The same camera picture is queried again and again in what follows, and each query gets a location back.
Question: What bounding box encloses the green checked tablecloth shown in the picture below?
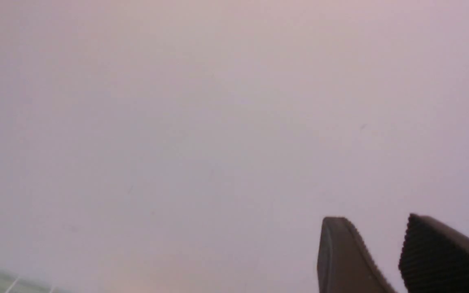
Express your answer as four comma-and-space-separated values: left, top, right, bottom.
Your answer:
0, 270, 71, 293

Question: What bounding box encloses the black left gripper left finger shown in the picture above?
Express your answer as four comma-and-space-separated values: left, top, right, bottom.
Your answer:
317, 216, 396, 293

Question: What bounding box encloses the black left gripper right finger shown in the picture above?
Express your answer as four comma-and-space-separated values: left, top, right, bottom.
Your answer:
398, 213, 469, 293

